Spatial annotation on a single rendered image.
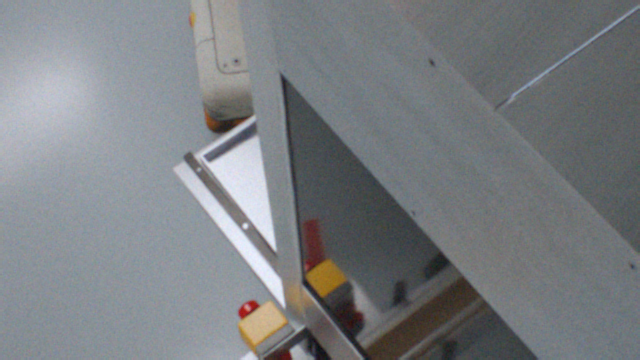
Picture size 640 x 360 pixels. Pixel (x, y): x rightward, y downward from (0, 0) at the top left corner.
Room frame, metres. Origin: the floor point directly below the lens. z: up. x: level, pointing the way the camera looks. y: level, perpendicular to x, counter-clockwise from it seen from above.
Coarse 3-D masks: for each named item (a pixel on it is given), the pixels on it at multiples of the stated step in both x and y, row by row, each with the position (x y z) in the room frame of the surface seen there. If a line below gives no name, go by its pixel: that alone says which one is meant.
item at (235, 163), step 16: (256, 128) 1.09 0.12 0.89; (224, 144) 1.04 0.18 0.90; (240, 144) 1.05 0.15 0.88; (256, 144) 1.05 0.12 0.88; (208, 160) 1.02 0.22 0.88; (224, 160) 1.02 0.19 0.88; (240, 160) 1.02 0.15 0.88; (256, 160) 1.01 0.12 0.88; (224, 176) 0.98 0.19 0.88; (240, 176) 0.98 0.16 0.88; (256, 176) 0.98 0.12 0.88; (224, 192) 0.95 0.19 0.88; (240, 192) 0.95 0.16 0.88; (256, 192) 0.94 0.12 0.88; (240, 208) 0.90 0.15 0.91; (256, 208) 0.91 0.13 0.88; (256, 224) 0.86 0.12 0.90; (272, 240) 0.84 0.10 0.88
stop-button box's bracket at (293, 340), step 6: (300, 330) 0.61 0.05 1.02; (306, 330) 0.61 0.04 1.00; (294, 336) 0.60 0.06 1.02; (300, 336) 0.61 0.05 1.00; (306, 336) 0.61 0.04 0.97; (282, 342) 0.59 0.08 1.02; (288, 342) 0.59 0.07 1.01; (294, 342) 0.60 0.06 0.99; (276, 348) 0.58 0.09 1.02; (282, 348) 0.58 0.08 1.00; (288, 348) 0.59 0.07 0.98; (270, 354) 0.57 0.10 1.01; (276, 354) 0.58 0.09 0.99; (282, 354) 0.58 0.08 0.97
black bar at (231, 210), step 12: (192, 156) 1.02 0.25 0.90; (192, 168) 1.00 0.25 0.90; (204, 180) 0.97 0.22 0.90; (216, 192) 0.94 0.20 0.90; (228, 204) 0.91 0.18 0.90; (240, 216) 0.89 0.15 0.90; (240, 228) 0.86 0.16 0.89; (252, 228) 0.86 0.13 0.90; (252, 240) 0.83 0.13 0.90; (264, 252) 0.81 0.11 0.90; (276, 264) 0.78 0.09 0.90
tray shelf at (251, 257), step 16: (240, 128) 1.09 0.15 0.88; (176, 176) 1.00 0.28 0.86; (192, 176) 0.99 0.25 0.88; (192, 192) 0.95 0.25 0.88; (208, 192) 0.95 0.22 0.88; (208, 208) 0.92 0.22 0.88; (224, 224) 0.88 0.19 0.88; (240, 240) 0.84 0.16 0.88; (240, 256) 0.82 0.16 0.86; (256, 256) 0.81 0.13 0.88; (256, 272) 0.78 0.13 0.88; (272, 272) 0.77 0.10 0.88; (272, 288) 0.74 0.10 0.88
